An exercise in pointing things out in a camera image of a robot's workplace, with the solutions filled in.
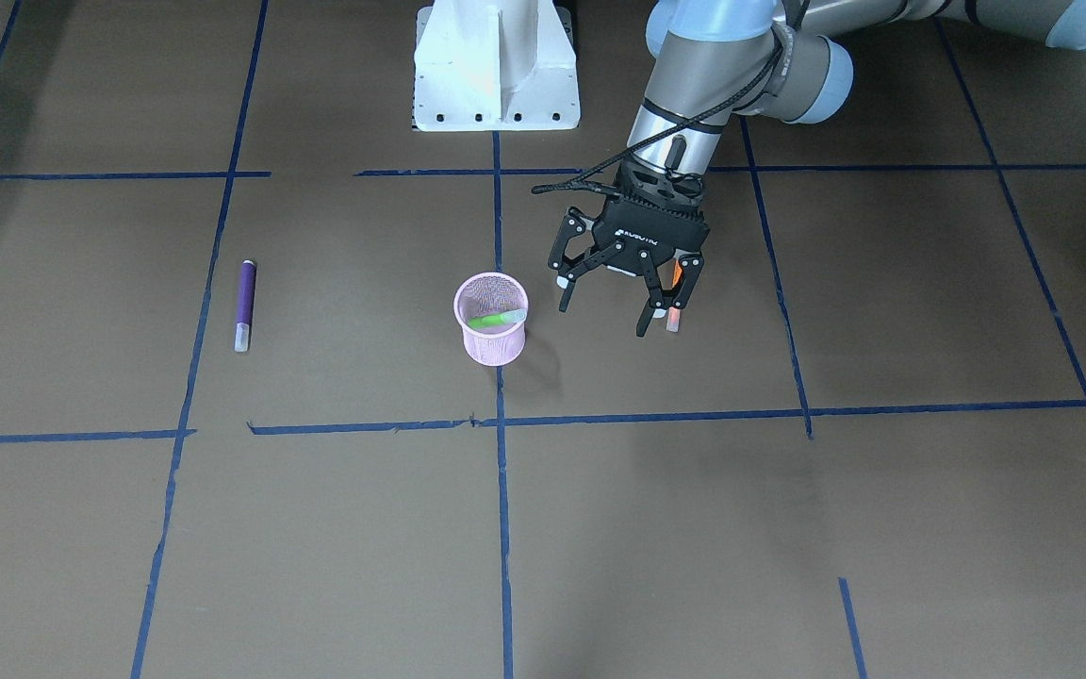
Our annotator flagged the white pillar with base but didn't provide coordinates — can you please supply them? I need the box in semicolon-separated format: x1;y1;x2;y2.
411;1;582;133

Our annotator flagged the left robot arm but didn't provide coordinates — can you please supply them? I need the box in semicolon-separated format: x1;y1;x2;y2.
548;1;1086;336

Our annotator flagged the green highlighter pen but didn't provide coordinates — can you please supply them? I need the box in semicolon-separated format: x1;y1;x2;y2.
466;309;527;330

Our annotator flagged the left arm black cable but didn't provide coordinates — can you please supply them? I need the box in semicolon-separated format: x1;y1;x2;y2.
531;0;813;197

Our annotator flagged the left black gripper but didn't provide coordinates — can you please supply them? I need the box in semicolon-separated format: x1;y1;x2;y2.
548;160;710;337

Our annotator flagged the pink mesh pen holder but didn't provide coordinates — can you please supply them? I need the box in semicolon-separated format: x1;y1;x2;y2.
452;272;529;367

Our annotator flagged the purple highlighter pen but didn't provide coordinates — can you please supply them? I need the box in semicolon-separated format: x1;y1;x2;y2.
233;259;257;354

